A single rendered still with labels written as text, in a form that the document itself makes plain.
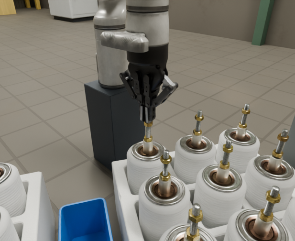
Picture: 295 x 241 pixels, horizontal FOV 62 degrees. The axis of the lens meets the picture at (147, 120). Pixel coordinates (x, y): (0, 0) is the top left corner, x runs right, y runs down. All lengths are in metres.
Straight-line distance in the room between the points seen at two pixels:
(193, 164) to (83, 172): 0.46
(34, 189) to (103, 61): 0.38
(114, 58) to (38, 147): 0.54
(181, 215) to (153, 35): 0.31
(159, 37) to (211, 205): 0.32
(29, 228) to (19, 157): 0.55
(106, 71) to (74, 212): 0.39
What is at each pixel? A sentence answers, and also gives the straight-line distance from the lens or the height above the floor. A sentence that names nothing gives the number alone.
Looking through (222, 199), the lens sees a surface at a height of 0.24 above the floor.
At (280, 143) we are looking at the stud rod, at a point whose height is 0.31.
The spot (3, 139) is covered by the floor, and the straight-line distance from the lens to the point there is 1.21.
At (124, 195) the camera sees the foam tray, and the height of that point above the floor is 0.18.
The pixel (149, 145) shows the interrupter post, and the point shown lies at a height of 0.27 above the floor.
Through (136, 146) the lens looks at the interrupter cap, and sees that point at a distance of 0.57.
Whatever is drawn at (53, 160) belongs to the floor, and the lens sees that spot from 0.99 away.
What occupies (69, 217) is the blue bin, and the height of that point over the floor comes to 0.08.
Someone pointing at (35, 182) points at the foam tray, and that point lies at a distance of 0.64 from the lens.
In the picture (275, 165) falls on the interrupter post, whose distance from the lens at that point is 0.56.
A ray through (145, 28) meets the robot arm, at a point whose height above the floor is 0.52.
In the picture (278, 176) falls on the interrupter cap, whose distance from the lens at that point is 0.55.
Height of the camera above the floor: 0.59
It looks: 30 degrees down
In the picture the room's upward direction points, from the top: straight up
